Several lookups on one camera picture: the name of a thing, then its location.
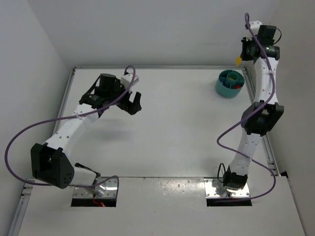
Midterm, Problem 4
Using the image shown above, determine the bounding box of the yellow lego plate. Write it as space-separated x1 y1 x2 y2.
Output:
236 56 242 66

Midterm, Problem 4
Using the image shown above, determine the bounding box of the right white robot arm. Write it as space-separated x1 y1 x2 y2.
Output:
222 21 284 190

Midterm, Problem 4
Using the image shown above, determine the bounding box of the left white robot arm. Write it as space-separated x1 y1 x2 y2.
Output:
31 72 142 189

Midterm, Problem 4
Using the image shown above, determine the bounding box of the teal divided round container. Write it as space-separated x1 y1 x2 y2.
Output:
216 70 245 98

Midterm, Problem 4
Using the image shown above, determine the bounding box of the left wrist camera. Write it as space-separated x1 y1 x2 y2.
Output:
121 74 139 88

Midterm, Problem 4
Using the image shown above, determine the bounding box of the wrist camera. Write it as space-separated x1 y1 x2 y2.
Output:
121 74 139 88
249 21 262 35

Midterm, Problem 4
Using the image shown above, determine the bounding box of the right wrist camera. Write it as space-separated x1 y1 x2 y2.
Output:
249 21 262 35

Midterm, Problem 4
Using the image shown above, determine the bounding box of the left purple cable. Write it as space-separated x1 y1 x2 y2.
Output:
4 64 136 190

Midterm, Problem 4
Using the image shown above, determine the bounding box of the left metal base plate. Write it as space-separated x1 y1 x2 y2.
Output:
73 178 118 200

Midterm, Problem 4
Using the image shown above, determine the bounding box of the metal base plate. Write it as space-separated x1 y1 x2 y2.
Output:
73 178 118 200
204 178 251 199

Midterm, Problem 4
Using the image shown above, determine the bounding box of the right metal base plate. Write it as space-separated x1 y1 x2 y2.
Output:
204 178 251 199

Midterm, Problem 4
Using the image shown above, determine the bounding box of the aluminium frame rail left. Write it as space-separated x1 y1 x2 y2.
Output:
8 183 33 236

